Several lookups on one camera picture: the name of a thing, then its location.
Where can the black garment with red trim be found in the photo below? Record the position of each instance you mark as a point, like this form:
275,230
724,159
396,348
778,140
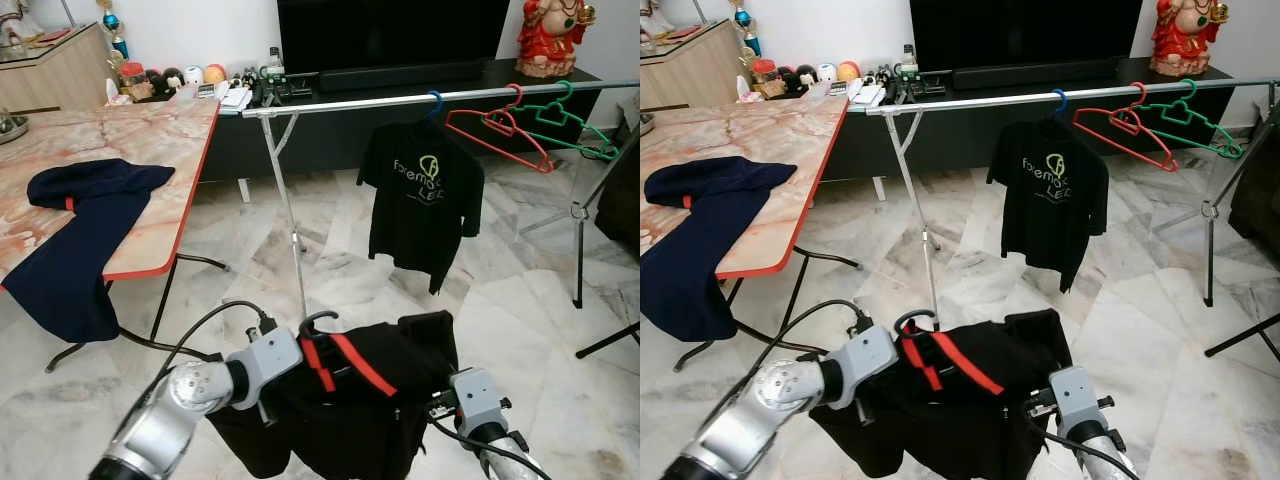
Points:
380,430
980,430

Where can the red plastic hanger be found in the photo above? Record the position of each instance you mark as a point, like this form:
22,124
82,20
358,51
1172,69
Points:
500,150
1125,147

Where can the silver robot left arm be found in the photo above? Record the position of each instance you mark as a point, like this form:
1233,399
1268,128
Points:
770,400
165,410

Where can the blue plastic hanger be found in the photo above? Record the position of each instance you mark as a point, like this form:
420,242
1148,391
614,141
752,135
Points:
1065,98
441,100

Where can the green plastic hanger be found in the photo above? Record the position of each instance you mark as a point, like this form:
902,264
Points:
1180,110
552,112

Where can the black t-shirt with green logo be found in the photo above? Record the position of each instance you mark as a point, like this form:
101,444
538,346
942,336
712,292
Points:
1050,210
420,210

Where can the black tripod stand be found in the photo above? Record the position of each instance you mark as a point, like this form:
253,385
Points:
578,260
1209,260

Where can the navy blue garment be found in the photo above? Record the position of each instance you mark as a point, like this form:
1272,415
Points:
80,260
700,260

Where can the black TV console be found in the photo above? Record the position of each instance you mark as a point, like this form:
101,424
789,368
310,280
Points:
350,140
960,140

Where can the marble pattern folding table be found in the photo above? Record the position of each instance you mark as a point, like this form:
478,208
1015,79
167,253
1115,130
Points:
740,130
110,140

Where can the silver metal clothes rack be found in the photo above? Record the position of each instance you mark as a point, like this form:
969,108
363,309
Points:
350,104
980,101

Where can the white paper stack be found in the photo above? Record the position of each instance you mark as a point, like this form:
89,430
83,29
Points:
235,98
868,95

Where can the white tissue pack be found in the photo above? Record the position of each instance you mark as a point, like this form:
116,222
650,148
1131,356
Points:
118,96
747,90

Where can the clear plastic bottle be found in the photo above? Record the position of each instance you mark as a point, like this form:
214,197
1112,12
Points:
908,60
274,62

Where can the jar with red lid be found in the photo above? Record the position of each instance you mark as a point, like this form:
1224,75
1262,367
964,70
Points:
764,75
132,78

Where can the black television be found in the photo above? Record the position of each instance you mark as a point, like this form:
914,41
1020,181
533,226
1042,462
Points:
390,30
1025,30

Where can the red laughing Buddha statue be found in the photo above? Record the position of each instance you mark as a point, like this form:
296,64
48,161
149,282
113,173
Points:
1185,40
550,40

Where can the light wooden cabinet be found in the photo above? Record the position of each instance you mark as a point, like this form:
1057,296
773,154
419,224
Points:
50,80
690,70

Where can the gold and blue trophy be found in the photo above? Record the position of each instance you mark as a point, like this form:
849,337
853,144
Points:
112,20
745,18

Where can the red tray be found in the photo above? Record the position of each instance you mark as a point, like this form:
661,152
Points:
685,32
50,37

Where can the white figurine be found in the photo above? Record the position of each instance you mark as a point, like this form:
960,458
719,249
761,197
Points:
20,25
655,20

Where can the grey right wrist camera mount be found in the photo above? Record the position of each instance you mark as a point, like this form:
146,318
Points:
478,400
1078,400

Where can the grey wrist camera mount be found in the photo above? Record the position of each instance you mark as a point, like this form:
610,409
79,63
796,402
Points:
270,360
478,400
1078,400
870,355

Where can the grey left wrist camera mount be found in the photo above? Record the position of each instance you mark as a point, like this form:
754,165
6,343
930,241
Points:
870,355
270,360

